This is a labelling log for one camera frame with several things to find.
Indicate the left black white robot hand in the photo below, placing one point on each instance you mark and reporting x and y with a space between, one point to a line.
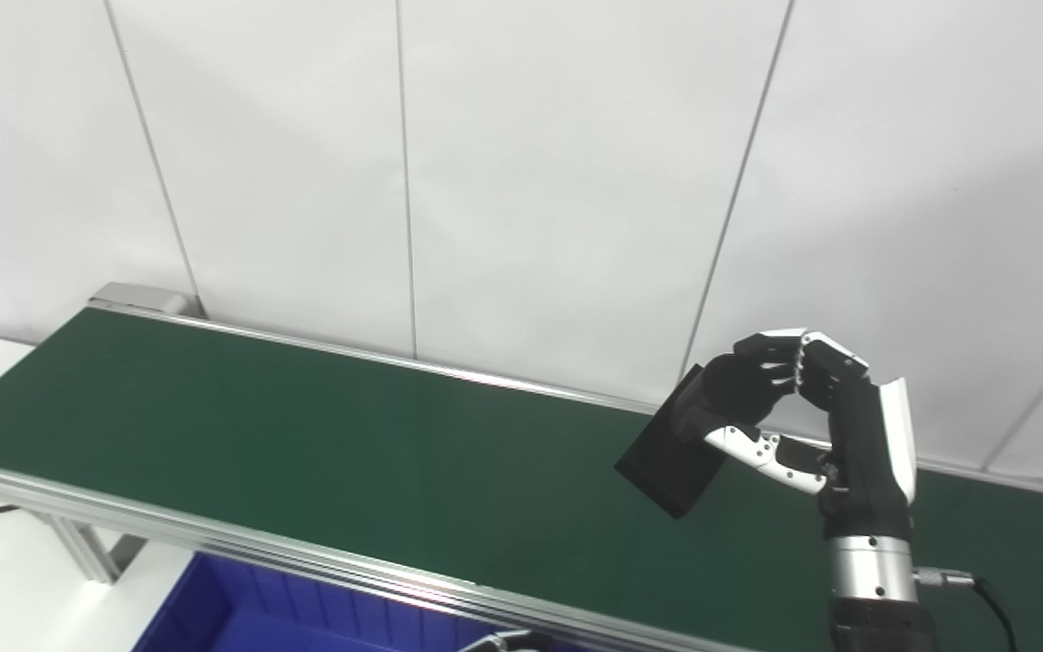
512 643

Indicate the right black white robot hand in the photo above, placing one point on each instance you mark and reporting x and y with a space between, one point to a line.
856 435

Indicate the black cylinder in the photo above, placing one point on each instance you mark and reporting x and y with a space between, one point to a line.
666 471

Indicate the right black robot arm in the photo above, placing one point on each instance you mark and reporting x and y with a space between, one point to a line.
875 580

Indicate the green conveyor belt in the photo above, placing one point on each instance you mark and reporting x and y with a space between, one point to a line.
349 453

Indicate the blue plastic bin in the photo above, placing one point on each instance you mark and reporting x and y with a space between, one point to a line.
241 611

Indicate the aluminium conveyor support leg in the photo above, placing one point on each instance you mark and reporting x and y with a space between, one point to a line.
87 548

